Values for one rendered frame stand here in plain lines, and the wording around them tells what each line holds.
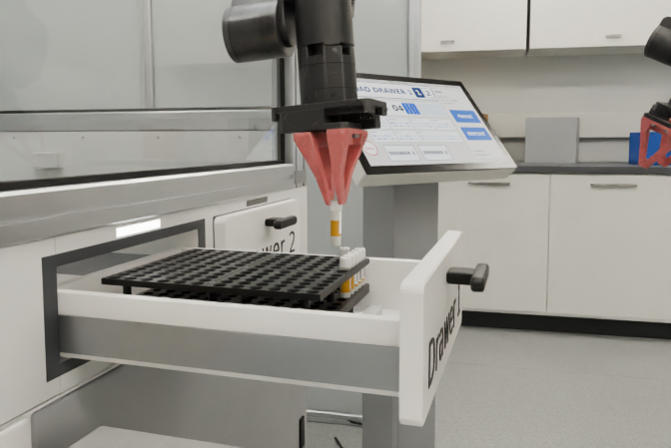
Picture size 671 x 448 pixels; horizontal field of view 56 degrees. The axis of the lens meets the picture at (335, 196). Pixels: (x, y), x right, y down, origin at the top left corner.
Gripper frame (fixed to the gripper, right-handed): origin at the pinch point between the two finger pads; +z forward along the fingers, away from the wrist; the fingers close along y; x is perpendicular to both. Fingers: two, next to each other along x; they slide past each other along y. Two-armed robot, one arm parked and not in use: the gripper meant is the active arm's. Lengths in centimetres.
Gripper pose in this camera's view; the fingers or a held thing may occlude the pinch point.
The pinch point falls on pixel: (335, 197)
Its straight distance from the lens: 63.2
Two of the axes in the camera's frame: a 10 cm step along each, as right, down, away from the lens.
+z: 0.7, 10.0, 0.5
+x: 3.6, -0.7, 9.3
